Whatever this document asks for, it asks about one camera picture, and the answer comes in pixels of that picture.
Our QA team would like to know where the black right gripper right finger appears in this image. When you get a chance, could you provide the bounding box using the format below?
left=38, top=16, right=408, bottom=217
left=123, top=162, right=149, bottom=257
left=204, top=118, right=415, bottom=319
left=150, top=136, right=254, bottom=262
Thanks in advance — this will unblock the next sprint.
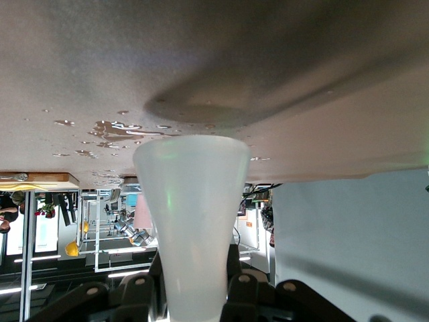
left=219, top=243, right=357, bottom=322

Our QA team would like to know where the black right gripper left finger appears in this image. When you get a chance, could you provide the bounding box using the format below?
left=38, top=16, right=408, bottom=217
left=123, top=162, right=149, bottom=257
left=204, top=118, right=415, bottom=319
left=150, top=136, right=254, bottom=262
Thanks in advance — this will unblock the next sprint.
left=28, top=251, right=169, bottom=322

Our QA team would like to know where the translucent squeeze bottle orange cap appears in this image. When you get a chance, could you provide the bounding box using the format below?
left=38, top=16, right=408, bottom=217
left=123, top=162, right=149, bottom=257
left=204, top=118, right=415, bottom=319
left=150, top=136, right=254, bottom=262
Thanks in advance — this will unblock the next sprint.
left=132, top=133, right=252, bottom=322

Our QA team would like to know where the yellow hard hat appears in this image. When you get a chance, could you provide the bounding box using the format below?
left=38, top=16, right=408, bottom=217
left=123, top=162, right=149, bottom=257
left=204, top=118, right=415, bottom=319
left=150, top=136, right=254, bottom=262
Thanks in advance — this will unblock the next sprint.
left=64, top=240, right=80, bottom=258

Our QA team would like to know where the red flower bunch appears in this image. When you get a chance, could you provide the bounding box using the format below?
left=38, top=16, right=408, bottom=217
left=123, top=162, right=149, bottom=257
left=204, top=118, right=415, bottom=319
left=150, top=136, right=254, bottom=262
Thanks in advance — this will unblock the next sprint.
left=34, top=203, right=57, bottom=219

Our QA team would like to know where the wooden cutting board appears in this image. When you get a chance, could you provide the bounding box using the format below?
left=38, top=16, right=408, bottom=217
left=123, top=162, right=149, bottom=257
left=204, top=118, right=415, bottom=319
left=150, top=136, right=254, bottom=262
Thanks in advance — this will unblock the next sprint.
left=0, top=171, right=80, bottom=193

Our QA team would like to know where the person in dark clothes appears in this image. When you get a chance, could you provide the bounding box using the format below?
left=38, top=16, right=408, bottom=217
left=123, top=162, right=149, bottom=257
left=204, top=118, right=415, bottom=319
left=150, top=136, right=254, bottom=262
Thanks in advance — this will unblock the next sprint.
left=0, top=190, right=25, bottom=235

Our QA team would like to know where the brown table cover sheet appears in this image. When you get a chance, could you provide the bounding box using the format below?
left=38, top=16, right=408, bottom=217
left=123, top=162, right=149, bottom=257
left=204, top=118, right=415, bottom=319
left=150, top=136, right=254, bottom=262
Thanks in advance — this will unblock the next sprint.
left=0, top=0, right=429, bottom=189

